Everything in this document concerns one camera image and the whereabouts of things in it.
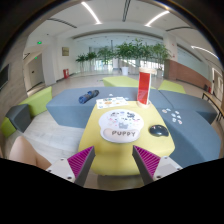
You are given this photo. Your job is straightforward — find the red fire extinguisher box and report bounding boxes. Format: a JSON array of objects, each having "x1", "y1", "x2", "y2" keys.
[{"x1": 63, "y1": 69, "x2": 69, "y2": 79}]

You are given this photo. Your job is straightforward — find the green and grey bench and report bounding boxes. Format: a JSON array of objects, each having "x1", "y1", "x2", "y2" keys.
[{"x1": 0, "y1": 87, "x2": 52, "y2": 137}]

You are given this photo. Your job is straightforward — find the yellow-green square ottoman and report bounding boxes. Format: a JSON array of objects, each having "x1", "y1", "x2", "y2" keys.
[{"x1": 78, "y1": 101, "x2": 175, "y2": 176}]

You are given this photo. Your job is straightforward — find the white puppy mouse pad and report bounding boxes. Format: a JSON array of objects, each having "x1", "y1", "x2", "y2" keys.
[{"x1": 98, "y1": 109, "x2": 144, "y2": 143}]

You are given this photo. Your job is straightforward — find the person's bare knee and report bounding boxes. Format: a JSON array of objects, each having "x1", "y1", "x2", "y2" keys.
[{"x1": 9, "y1": 136, "x2": 51, "y2": 170}]

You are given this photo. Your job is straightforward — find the potted green plants row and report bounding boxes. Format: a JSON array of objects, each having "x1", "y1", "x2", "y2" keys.
[{"x1": 76, "y1": 39, "x2": 171, "y2": 75}]

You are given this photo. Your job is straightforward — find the far green ottoman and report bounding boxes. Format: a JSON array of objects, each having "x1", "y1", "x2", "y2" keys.
[{"x1": 103, "y1": 76, "x2": 153, "y2": 89}]

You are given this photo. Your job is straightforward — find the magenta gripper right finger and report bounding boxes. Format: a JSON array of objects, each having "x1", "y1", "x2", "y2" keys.
[{"x1": 132, "y1": 146, "x2": 182, "y2": 185}]

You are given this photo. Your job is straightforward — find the rolled blue umbrella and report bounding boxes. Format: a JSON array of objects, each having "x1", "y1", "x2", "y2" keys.
[{"x1": 78, "y1": 90, "x2": 99, "y2": 104}]

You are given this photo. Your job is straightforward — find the large grey sofa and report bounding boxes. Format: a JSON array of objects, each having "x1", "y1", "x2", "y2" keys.
[{"x1": 46, "y1": 87, "x2": 221, "y2": 168}]

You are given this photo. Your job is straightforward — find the black computer mouse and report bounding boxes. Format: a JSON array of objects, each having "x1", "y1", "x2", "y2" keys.
[{"x1": 149, "y1": 125, "x2": 169, "y2": 137}]

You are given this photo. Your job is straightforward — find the wall-mounted black screen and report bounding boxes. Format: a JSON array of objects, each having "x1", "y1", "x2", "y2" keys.
[{"x1": 0, "y1": 65, "x2": 9, "y2": 91}]

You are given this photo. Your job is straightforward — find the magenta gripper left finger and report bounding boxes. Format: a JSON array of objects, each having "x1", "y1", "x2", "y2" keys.
[{"x1": 46, "y1": 146, "x2": 95, "y2": 187}]

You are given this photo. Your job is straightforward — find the white sticker sheet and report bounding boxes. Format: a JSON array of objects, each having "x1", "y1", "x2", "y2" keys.
[{"x1": 96, "y1": 97, "x2": 128, "y2": 109}]

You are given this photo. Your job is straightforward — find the scattered small stickers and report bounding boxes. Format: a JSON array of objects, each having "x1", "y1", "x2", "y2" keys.
[{"x1": 161, "y1": 108, "x2": 182, "y2": 124}]

